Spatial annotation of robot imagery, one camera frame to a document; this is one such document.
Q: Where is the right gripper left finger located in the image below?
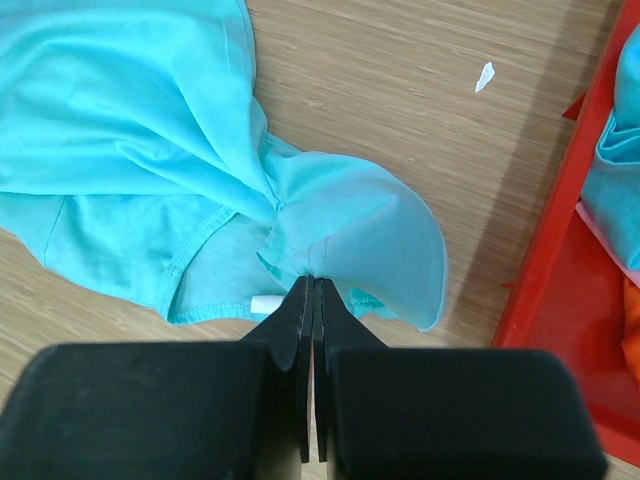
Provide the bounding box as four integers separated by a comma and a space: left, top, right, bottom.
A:
1, 277, 313, 479

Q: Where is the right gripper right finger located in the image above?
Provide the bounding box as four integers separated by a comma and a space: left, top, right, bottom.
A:
313, 279, 608, 479

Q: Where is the teal green t shirt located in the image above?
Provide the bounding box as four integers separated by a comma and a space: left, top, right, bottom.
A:
1, 1, 448, 330

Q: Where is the red plastic bin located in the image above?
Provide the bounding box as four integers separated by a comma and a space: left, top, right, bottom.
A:
492, 1, 639, 465

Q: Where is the orange t shirt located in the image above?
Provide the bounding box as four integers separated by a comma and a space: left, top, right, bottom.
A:
622, 278, 640, 369

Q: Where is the pink t shirt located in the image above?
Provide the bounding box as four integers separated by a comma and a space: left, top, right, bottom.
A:
575, 201, 640, 287

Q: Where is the light blue t shirt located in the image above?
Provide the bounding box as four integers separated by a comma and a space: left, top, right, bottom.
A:
581, 30, 639, 271

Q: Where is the white paper scrap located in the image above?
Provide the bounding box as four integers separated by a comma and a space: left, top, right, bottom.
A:
474, 61, 496, 93

